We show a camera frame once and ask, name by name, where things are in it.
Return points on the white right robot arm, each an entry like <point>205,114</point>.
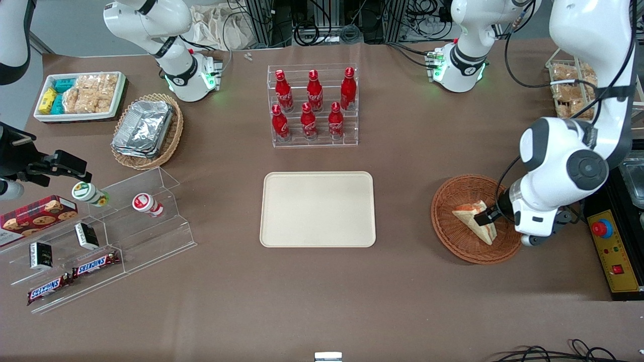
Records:
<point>176,65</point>

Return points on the beige plastic tray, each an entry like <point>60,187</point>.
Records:
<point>317,208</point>

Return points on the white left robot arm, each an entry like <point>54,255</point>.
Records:
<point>553,151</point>

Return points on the clear bag of rice crackers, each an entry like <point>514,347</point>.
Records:
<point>78,100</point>
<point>100,85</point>

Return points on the small white metal block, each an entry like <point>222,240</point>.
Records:
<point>328,357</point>

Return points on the light oval wicker basket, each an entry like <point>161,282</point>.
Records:
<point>171,143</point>

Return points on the steel pan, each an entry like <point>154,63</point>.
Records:
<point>635,183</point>

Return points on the red plaid cookie box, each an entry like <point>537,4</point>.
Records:
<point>35,216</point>

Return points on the red capped yogurt bottle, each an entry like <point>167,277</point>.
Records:
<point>146,203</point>

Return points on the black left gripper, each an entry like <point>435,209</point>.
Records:
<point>501,207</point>

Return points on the red cola bottle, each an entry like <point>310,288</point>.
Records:
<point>314,93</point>
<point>308,123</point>
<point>335,122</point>
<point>284,93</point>
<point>348,90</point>
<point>279,124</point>

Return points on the teal snack packet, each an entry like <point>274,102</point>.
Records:
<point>58,104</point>
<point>64,84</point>

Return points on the beige cloth bag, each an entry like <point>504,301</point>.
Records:
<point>216,27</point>

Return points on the Snickers chocolate bar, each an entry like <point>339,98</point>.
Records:
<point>49,289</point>
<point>95,264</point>

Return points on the green capped yogurt bottle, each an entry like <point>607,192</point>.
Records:
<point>88,193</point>

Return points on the triangular sandwich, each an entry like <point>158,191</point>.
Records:
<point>478,223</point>

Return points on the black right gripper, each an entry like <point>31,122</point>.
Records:
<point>14,156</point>

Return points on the brown wicker basket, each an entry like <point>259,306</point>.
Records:
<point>453,236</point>

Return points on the white rectangular snack tray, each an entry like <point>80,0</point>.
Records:
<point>75,117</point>

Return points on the stack of foil trays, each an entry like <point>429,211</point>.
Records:
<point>143,128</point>

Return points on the black machine with yellow panel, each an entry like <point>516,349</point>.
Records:
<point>616,251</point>

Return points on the yellow snack packet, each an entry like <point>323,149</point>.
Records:
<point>48,99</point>

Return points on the clear bag of fried snacks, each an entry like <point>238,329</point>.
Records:
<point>587,75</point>
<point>563,73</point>
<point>564,91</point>
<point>573,109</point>

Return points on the clear acrylic bottle rack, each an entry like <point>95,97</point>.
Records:
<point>347,136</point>

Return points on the red emergency stop button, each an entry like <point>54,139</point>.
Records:
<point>602,229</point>

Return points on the clear acrylic stepped stand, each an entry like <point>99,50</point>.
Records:
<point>151,241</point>

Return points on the small black white box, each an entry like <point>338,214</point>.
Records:
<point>41,255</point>
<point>86,236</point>

